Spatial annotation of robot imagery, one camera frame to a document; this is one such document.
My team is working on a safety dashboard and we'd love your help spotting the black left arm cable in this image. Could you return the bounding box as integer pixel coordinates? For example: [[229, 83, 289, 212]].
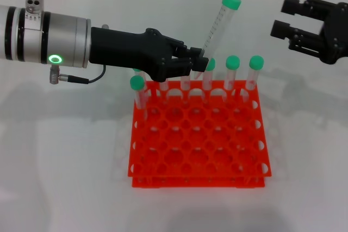
[[48, 64, 107, 85]]

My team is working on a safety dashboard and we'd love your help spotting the clear tube with green cap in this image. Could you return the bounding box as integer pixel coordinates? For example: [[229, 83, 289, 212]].
[[246, 55, 265, 93], [129, 76, 147, 110], [132, 67, 150, 102], [202, 58, 216, 93], [194, 0, 242, 79], [224, 55, 241, 93], [180, 75, 192, 99], [159, 79, 171, 99]]

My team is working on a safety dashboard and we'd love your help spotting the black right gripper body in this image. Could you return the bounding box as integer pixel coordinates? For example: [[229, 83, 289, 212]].
[[318, 1, 348, 66]]

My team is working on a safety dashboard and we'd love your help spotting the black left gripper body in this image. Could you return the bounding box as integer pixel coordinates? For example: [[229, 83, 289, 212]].
[[89, 27, 181, 83]]

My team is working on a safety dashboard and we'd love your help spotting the orange test tube rack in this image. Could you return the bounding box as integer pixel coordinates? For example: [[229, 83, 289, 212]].
[[127, 79, 272, 189]]

